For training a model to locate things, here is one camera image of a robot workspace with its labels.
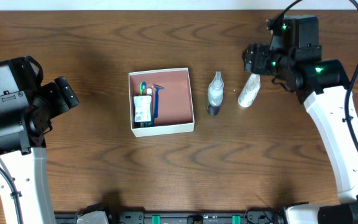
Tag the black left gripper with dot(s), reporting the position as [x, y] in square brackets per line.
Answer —
[66, 91]

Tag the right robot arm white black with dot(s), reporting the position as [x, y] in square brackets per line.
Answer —
[322, 87]

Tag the white bamboo print lotion tube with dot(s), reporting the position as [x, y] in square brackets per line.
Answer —
[249, 91]

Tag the red green toothpaste tube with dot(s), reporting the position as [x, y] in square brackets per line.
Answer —
[151, 122]

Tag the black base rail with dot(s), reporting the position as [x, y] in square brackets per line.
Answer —
[197, 217]

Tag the green white soap bar pack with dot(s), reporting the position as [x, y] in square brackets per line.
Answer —
[143, 108]

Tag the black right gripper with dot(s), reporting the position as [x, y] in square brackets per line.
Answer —
[252, 58]

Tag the blue disposable razor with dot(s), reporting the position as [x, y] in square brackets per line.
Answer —
[157, 101]

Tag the white box pink interior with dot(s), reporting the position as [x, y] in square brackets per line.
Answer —
[175, 104]

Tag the clear spray bottle dark base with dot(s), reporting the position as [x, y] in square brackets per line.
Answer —
[215, 95]

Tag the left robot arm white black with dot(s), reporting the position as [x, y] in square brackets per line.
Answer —
[27, 108]

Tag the green toothbrush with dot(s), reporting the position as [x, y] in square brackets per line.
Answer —
[143, 86]

